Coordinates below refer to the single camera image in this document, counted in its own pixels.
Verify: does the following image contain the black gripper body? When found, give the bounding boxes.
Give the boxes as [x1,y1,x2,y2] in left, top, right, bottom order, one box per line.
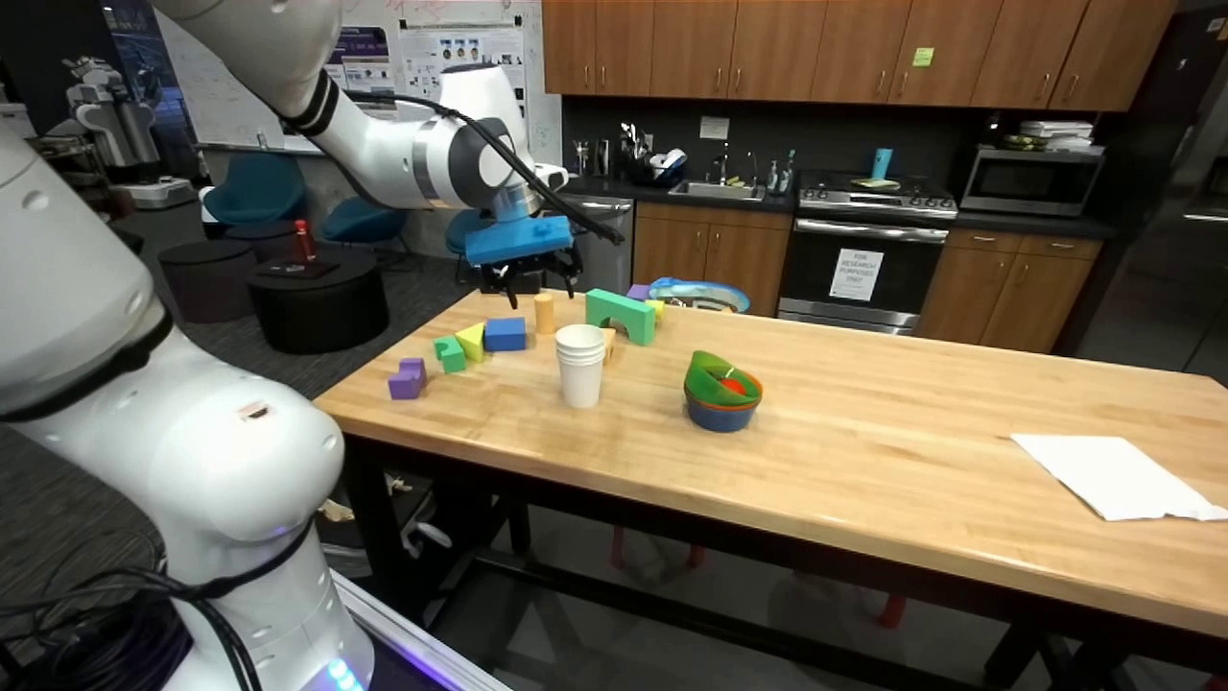
[492,244,574,279]

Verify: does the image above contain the white robot base platform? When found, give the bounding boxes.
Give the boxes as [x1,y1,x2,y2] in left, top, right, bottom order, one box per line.
[321,573,514,691]

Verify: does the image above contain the grey dishwasher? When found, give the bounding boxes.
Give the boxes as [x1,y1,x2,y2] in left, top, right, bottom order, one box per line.
[569,189,638,294]

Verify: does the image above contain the blue foam block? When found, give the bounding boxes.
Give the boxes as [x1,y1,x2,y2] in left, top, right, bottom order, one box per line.
[479,313,532,357]

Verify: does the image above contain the yellow foam block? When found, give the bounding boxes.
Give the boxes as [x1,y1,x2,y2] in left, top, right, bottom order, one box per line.
[454,318,492,364]

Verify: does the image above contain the small green foam arch block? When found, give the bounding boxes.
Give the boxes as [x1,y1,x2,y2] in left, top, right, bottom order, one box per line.
[431,334,473,377]

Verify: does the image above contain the purple foam arch block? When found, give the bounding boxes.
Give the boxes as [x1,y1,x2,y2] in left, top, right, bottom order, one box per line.
[382,354,431,403]

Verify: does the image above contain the blue chair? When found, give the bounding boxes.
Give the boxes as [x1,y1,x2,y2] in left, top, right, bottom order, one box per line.
[644,274,757,318]

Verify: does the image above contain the shiny metal kettle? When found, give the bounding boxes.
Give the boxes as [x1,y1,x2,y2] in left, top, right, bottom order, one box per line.
[616,117,695,197]

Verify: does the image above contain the wooden base cabinet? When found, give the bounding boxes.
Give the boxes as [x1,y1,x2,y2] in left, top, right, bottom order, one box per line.
[628,198,799,318]
[912,221,1110,354]

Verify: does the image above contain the teal lounge chair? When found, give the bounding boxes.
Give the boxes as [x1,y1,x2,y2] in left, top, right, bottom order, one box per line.
[203,151,310,240]
[317,189,415,248]

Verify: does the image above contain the steel kitchen sink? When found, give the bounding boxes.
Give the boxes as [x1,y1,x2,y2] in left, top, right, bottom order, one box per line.
[667,176,775,208]

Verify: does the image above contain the black round ottoman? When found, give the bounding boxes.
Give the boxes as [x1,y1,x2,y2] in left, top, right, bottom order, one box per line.
[245,244,392,357]

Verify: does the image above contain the green plastic bowl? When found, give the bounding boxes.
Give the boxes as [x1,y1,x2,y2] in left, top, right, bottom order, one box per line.
[677,344,766,416]

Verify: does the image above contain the kitchen faucet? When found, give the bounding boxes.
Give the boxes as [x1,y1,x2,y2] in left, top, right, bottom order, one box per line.
[711,138,740,197]

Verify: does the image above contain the blue plastic bowl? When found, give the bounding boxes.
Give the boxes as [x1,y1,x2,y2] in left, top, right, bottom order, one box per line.
[683,390,758,434]

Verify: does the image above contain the research poster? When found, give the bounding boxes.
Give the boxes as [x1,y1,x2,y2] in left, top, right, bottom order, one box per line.
[386,0,569,147]
[326,18,394,68]

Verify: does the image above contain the white paper sign on oven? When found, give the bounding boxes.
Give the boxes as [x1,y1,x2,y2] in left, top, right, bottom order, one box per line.
[826,240,889,307]

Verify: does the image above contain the dark round ottoman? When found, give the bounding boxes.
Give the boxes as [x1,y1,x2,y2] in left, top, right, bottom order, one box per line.
[156,236,262,327]

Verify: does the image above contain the stainless steel oven range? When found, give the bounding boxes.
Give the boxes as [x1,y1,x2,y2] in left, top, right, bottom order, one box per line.
[775,174,963,338]

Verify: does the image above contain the black kitchen countertop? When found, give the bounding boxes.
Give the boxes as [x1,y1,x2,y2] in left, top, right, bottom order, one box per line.
[560,176,1121,240]

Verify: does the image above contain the black microwave oven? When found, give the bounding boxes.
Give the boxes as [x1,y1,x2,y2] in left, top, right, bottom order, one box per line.
[954,143,1110,219]

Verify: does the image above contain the stacked dishes on microwave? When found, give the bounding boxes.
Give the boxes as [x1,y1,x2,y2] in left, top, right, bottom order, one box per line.
[1020,115,1098,153]

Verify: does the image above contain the white paper sheet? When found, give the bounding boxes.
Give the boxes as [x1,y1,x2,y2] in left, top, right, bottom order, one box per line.
[1004,430,1228,526]

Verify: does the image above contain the black refrigerator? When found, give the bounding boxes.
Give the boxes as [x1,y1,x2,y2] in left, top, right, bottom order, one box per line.
[1082,0,1228,377]

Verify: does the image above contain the black camera cable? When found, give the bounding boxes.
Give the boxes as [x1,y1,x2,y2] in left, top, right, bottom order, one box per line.
[374,84,628,244]

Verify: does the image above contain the black metal table frame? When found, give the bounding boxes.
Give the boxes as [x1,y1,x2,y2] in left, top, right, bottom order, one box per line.
[332,425,1228,691]

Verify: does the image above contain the wooden wall cabinets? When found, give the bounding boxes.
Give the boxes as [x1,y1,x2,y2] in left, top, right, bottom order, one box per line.
[539,0,1183,115]

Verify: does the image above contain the black floor cables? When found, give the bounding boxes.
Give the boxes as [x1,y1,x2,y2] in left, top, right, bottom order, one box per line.
[0,560,262,691]

